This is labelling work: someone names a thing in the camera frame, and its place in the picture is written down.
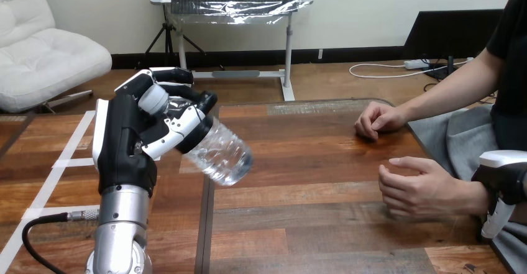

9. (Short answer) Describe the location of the person's hand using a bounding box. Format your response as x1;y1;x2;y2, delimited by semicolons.
378;156;490;220
354;101;409;142

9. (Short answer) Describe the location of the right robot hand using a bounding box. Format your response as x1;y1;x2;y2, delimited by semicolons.
470;150;527;240

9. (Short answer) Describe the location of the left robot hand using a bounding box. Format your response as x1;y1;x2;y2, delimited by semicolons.
91;66;219;199

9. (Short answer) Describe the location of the clear water bottle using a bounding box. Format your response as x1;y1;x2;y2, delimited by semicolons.
137;84;254;187

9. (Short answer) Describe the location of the person's forearm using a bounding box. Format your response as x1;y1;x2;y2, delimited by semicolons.
396;48;506;125
477;181;492;216

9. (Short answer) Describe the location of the person's body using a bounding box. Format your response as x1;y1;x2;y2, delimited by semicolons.
407;0;527;274

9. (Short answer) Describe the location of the white power strip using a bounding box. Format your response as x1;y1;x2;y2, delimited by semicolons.
403;58;431;70

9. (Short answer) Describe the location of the dark screen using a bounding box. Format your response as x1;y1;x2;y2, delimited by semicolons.
402;9;505;80

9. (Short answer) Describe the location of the black tripod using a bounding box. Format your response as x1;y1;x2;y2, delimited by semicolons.
137;4;226;71

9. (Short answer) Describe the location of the white cushioned chair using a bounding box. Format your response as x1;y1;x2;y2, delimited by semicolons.
0;0;112;114

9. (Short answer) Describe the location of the white desk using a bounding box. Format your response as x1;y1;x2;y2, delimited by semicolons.
149;0;296;102

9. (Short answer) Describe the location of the tangle of cables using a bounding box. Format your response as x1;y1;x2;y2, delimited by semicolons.
349;57;498;105

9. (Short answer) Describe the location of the black cable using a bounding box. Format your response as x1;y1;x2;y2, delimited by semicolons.
21;208;101;274

